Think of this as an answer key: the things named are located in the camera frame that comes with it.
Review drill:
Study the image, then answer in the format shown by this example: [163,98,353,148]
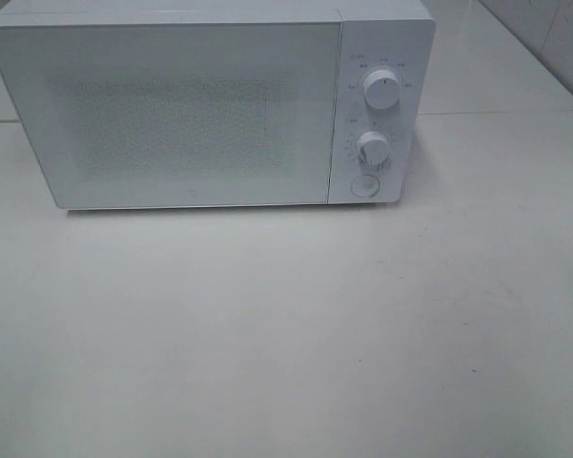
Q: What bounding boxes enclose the round white door button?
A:
[350,175,380,198]

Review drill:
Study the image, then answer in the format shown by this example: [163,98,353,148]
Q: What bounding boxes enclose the white microwave knob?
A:
[362,67,402,110]
[356,131,391,166]

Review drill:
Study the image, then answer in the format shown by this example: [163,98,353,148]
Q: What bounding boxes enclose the white microwave door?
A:
[0,23,340,210]

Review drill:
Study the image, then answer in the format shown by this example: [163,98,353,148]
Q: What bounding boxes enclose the white microwave oven body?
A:
[0,1,436,208]

